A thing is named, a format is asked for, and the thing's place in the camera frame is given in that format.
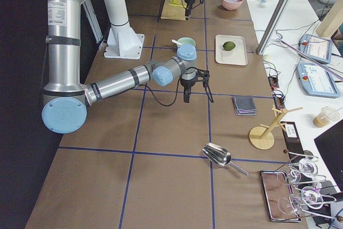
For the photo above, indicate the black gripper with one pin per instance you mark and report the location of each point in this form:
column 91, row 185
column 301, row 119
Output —
column 186, row 82
column 188, row 0

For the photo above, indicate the white plastic spoon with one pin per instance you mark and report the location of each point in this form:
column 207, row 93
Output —
column 176, row 42

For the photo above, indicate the light green bowl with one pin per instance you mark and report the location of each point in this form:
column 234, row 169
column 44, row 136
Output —
column 186, row 40

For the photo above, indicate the wooden cutting board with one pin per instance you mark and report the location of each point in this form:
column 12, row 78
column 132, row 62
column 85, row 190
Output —
column 172, row 12

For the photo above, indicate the yellow plastic knife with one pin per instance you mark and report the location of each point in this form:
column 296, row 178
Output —
column 177, row 5

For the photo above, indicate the green lime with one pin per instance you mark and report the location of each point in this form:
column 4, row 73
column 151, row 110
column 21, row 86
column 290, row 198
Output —
column 229, row 45

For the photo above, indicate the folded grey cloth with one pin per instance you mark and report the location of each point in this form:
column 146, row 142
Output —
column 244, row 105

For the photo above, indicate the beige tray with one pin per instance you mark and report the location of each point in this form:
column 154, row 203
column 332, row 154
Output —
column 238, row 56

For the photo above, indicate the metal scoop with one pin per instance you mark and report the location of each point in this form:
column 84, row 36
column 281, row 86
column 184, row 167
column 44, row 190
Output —
column 221, row 157

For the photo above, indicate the white pillar with base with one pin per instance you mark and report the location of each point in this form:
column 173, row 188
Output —
column 122, row 40

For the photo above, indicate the wooden mug tree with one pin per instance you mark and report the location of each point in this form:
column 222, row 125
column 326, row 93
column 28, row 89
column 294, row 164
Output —
column 261, row 137

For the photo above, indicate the black power strip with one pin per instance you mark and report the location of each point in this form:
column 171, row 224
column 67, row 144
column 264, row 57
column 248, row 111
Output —
column 278, row 96

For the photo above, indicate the black box with label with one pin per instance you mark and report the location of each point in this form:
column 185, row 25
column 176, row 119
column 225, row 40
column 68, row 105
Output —
column 292, row 140

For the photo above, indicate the near teach pendant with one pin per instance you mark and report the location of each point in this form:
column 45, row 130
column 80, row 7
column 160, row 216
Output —
column 316, row 81

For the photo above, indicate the teach pendant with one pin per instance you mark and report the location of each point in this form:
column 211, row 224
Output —
column 320, row 49
column 316, row 81

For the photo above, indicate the far teach pendant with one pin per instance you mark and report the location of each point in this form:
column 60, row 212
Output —
column 320, row 49

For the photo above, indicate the metal tray with glasses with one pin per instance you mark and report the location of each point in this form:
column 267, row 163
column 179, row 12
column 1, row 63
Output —
column 275, row 190

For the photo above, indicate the iced coffee plastic cup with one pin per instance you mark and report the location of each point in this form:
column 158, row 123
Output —
column 326, row 116

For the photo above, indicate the black monitor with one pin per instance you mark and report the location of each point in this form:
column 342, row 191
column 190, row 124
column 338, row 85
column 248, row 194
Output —
column 329, row 145

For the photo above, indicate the aluminium frame post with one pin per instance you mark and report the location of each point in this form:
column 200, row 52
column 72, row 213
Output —
column 280, row 7

